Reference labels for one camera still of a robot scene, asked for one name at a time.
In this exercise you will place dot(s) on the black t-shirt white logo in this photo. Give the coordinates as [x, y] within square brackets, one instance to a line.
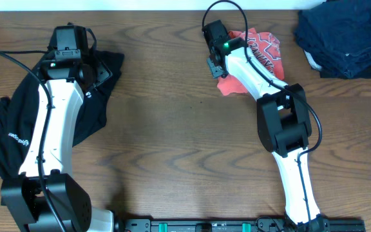
[19, 112]

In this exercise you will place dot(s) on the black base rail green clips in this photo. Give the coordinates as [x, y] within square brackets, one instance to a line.
[261, 224]

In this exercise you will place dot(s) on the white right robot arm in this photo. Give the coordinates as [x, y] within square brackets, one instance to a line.
[283, 123]

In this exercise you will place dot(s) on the red printed t-shirt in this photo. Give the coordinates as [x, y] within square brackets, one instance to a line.
[266, 48]

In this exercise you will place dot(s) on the navy blue folded garment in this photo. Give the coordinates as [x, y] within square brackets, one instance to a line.
[336, 38]

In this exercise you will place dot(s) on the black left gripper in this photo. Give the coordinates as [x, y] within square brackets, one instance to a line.
[102, 70]

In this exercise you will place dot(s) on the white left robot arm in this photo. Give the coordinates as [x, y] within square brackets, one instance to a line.
[44, 195]

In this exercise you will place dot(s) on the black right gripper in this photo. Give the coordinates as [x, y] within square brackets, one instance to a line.
[217, 72]

